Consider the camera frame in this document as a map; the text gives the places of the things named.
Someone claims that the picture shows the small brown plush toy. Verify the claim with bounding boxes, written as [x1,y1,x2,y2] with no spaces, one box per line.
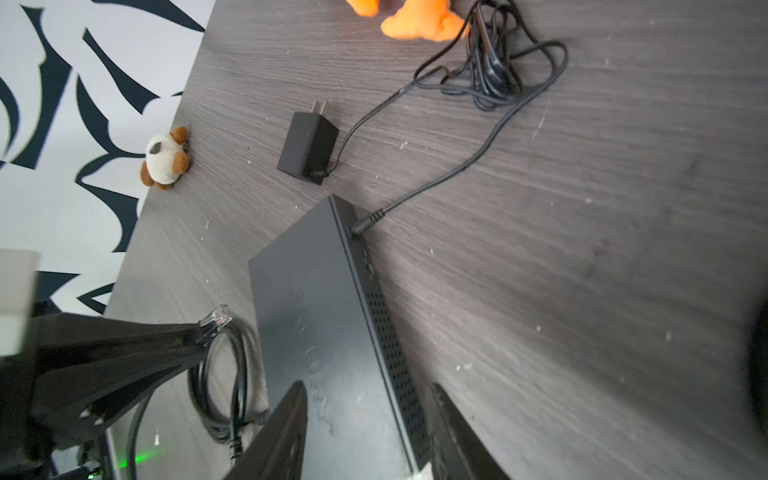
[140,126,192,190]

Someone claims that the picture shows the black power adapter with cord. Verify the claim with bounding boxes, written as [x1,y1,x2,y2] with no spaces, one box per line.
[277,1,569,238]

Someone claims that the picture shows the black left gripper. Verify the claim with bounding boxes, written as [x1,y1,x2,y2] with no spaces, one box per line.
[0,248,211,480]

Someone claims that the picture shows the small black ethernet cable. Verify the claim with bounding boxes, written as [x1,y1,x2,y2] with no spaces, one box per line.
[187,304,270,466]

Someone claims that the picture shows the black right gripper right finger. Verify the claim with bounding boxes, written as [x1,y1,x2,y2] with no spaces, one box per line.
[427,383,510,480]

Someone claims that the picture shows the orange plush fish toy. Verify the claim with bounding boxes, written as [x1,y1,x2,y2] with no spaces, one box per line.
[380,0,465,42]

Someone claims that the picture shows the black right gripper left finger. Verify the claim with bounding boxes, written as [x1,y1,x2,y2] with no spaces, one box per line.
[225,381,308,480]

